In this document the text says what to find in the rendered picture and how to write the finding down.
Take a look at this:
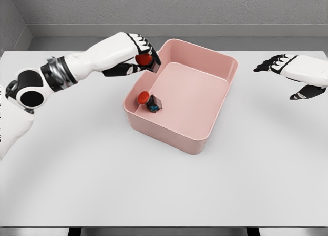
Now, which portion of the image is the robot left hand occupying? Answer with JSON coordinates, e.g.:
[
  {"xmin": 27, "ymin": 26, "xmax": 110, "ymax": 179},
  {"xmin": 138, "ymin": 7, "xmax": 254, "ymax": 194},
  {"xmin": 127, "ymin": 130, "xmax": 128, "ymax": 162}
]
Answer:
[{"xmin": 87, "ymin": 32, "xmax": 162, "ymax": 78}]

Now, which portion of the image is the red button industrial switch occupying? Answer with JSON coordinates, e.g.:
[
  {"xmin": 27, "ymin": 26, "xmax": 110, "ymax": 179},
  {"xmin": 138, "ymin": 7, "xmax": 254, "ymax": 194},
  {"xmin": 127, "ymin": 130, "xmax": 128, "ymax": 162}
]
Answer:
[
  {"xmin": 135, "ymin": 54, "xmax": 160, "ymax": 74},
  {"xmin": 137, "ymin": 91, "xmax": 164, "ymax": 113}
]

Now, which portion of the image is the pink rectangular basket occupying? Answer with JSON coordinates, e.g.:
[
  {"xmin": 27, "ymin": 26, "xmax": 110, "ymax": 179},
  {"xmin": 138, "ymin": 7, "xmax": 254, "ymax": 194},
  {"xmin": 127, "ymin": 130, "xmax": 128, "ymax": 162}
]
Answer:
[{"xmin": 122, "ymin": 39, "xmax": 239, "ymax": 155}]

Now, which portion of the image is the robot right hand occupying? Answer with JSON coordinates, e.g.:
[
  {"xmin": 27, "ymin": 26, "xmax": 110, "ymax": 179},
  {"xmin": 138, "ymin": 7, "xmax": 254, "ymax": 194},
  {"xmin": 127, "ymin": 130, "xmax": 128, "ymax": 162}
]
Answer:
[{"xmin": 253, "ymin": 54, "xmax": 328, "ymax": 101}]

